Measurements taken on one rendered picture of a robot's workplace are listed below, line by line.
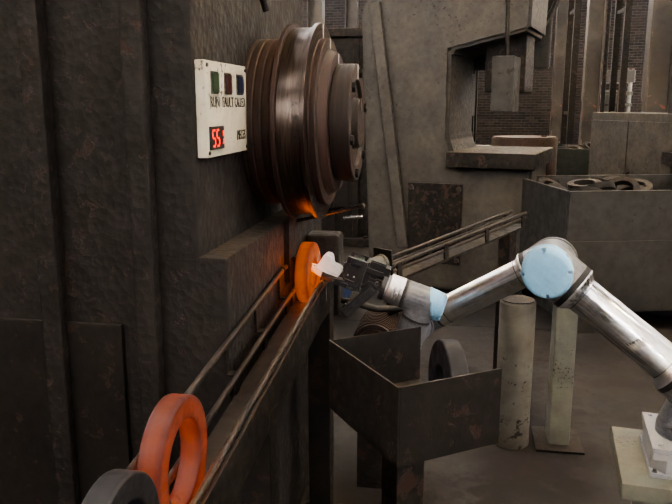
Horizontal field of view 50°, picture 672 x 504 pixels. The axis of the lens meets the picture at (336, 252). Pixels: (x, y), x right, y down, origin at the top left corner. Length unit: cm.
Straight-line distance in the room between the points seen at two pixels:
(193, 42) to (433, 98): 316
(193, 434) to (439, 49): 361
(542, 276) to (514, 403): 94
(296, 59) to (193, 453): 90
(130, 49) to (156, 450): 74
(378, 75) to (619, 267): 181
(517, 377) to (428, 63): 243
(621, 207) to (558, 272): 222
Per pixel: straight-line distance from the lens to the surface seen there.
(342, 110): 165
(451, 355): 126
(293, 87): 160
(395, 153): 450
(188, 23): 139
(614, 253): 391
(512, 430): 260
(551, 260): 168
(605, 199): 384
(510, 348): 249
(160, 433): 98
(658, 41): 1059
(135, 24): 139
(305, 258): 179
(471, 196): 442
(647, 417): 205
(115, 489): 86
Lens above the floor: 116
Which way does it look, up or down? 12 degrees down
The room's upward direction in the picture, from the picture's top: straight up
